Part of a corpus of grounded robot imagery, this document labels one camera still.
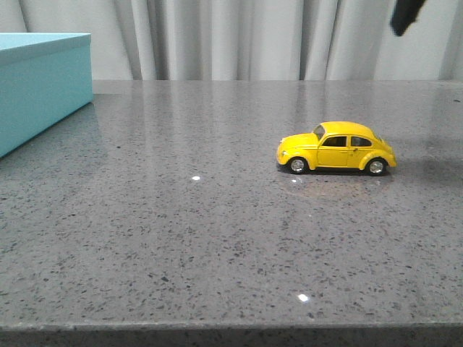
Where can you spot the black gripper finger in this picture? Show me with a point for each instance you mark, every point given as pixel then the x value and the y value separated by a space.
pixel 404 14

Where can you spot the yellow toy beetle car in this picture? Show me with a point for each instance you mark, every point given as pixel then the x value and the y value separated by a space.
pixel 336 144

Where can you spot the light blue plastic box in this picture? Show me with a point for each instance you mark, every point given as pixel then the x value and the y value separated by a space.
pixel 44 78

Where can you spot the white pleated curtain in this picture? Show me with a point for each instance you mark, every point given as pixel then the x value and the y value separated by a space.
pixel 252 40

